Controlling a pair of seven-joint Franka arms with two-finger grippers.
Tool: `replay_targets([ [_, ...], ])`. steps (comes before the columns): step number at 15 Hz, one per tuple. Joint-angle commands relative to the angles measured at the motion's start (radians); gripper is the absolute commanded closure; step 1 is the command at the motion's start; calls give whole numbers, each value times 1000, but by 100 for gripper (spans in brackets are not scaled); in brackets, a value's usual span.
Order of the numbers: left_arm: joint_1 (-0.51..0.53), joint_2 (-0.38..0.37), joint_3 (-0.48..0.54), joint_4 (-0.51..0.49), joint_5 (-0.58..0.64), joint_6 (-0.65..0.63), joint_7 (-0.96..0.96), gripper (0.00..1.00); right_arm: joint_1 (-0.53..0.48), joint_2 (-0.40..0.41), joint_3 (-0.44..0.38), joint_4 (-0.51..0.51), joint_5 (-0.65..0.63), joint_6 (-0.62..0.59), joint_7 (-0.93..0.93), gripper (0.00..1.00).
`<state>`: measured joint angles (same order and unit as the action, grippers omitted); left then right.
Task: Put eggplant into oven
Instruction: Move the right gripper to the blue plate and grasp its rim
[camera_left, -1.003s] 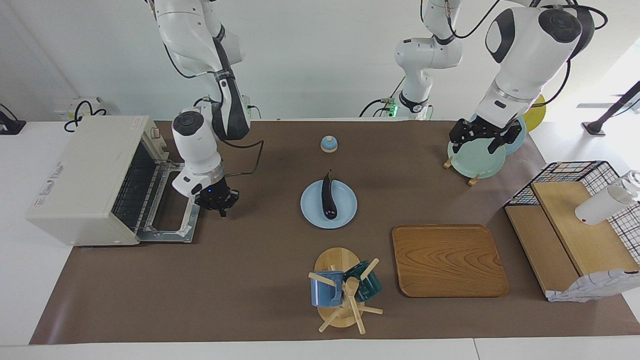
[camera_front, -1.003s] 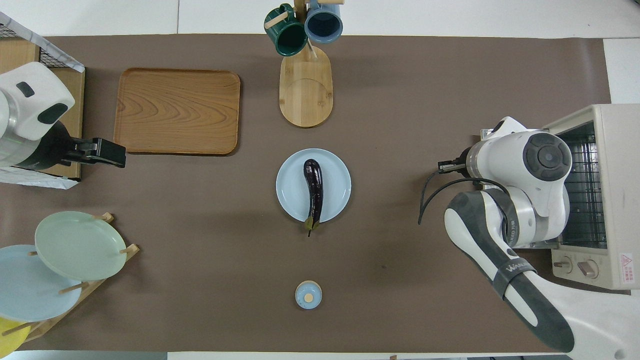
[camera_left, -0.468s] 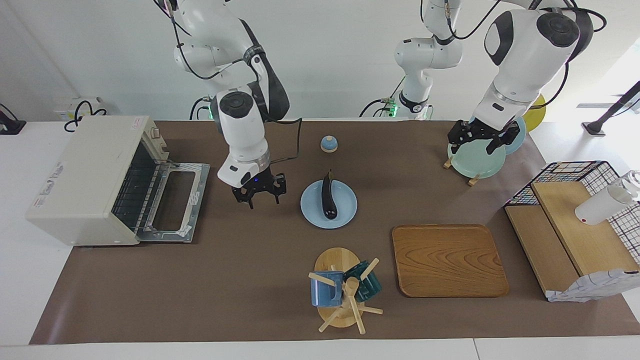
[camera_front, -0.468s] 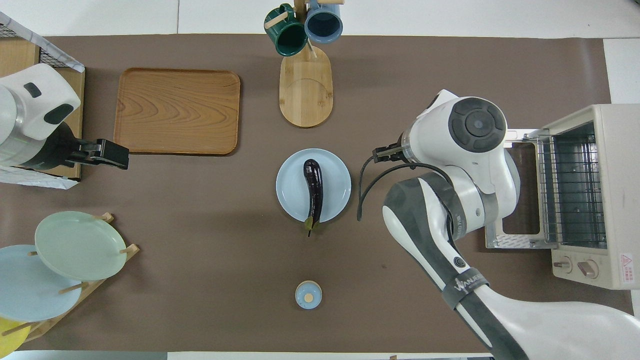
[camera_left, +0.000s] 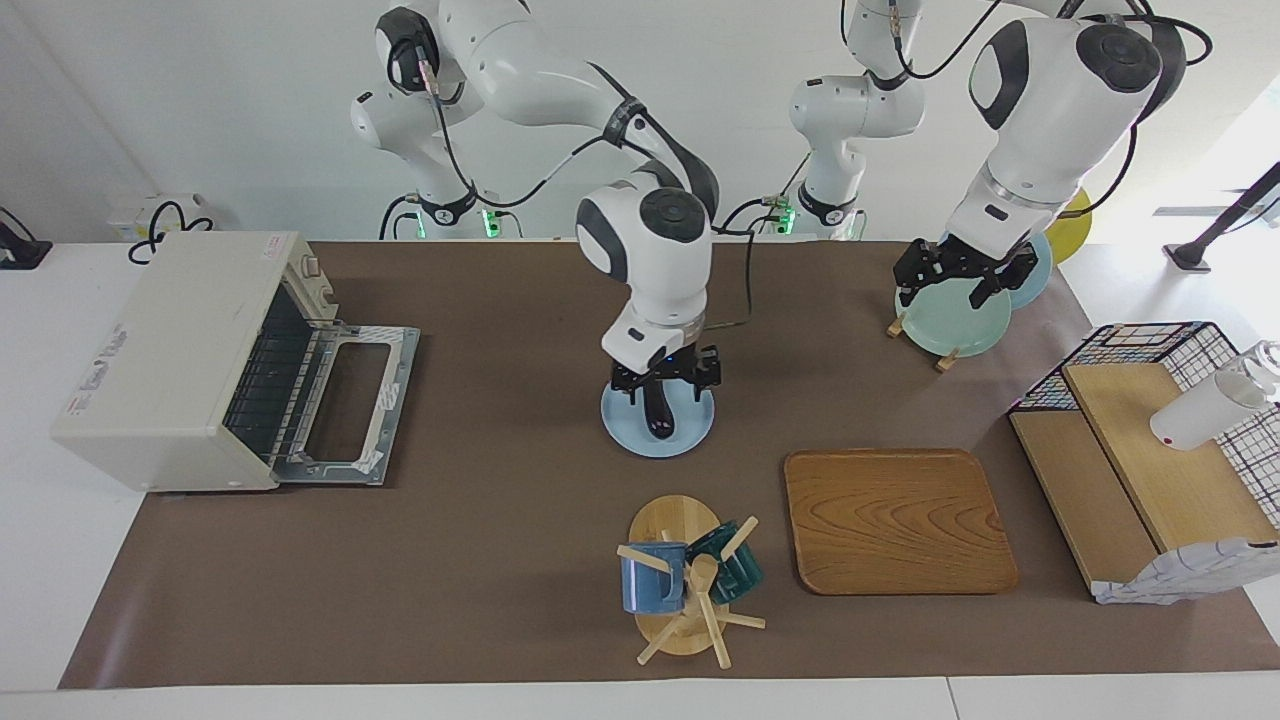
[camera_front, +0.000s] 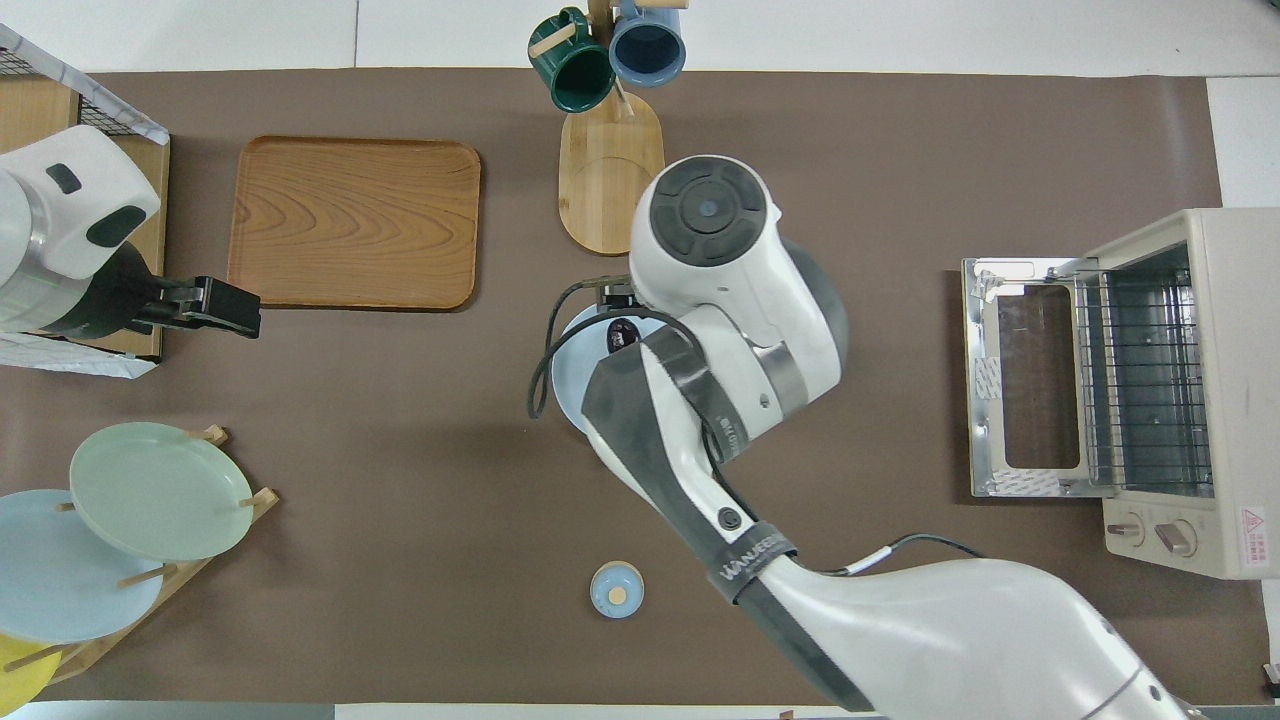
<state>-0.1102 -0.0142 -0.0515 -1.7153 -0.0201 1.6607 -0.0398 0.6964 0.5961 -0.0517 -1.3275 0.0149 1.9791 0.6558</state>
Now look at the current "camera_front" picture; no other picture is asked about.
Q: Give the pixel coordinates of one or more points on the dark purple eggplant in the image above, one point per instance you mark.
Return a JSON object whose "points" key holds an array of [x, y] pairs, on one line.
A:
{"points": [[625, 335]]}

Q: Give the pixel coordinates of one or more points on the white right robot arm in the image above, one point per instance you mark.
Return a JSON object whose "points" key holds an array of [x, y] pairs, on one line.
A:
{"points": [[740, 290]]}

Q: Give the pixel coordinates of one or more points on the light blue racked plate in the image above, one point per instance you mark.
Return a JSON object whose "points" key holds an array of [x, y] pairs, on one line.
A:
{"points": [[60, 580]]}

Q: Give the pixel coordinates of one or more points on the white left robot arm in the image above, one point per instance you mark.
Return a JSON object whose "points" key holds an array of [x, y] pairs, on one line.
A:
{"points": [[60, 200]]}

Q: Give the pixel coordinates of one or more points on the patterned white cloth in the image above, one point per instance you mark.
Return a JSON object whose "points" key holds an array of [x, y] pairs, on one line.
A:
{"points": [[70, 358]]}

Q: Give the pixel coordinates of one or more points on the brown table mat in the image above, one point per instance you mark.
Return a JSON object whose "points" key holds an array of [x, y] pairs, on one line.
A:
{"points": [[900, 150]]}

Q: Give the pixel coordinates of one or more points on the dark green mug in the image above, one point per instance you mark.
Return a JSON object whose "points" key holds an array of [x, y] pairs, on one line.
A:
{"points": [[580, 75]]}

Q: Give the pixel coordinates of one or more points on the yellow plate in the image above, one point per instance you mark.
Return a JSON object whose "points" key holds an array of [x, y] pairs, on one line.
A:
{"points": [[20, 680]]}

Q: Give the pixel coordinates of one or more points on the wooden serving tray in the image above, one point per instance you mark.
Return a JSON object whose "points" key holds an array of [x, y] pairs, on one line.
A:
{"points": [[350, 220]]}

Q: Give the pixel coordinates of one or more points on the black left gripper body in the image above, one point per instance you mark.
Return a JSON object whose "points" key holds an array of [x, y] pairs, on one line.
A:
{"points": [[105, 300]]}

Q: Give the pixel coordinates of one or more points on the wooden mug tree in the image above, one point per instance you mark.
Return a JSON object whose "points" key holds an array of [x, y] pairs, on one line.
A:
{"points": [[610, 190]]}

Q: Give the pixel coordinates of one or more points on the blue mug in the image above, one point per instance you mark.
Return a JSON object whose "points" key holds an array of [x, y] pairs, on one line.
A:
{"points": [[648, 50]]}

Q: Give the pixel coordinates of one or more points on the wooden plate rack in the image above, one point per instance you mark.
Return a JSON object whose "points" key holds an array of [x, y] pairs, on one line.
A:
{"points": [[215, 535]]}

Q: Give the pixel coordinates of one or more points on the mint green racked plate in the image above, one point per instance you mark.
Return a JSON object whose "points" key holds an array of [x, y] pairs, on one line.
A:
{"points": [[160, 490]]}

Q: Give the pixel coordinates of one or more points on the cream toaster oven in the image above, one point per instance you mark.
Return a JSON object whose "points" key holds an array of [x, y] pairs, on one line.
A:
{"points": [[1230, 300]]}

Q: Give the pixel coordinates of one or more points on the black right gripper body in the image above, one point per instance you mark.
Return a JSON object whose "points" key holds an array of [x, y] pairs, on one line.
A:
{"points": [[617, 295]]}

